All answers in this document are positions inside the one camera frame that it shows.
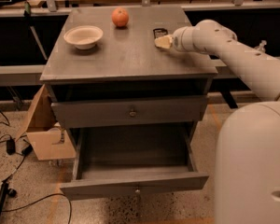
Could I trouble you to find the black power adapter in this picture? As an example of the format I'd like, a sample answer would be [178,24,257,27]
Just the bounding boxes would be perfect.
[7,139,16,155]

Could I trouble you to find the open lower grey drawer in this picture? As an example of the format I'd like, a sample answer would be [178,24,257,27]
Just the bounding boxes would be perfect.
[61,122,208,200]

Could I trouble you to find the black floor cable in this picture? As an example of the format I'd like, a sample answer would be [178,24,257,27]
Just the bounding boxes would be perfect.
[0,192,73,224]

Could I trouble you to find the grey wooden drawer cabinet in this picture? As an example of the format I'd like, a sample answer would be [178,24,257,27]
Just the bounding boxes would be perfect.
[39,5,218,202]

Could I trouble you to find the closed upper grey drawer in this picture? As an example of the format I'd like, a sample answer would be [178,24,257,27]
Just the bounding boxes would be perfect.
[51,96,207,129]

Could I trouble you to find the grey metal rail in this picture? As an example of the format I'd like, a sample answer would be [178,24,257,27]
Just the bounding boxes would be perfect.
[0,59,236,87]

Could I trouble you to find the orange round fruit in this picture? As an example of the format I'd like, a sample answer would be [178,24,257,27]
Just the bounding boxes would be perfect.
[111,7,129,28]

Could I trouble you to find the black stand leg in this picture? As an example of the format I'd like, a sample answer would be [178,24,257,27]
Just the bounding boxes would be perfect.
[0,181,17,217]

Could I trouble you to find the brown cardboard box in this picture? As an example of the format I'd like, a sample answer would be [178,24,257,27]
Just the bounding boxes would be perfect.
[16,86,76,161]

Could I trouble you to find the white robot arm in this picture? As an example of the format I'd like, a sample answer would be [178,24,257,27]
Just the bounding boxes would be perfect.
[155,20,280,224]

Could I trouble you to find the white paper bowl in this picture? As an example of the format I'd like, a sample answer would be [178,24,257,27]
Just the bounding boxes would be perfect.
[63,25,104,50]

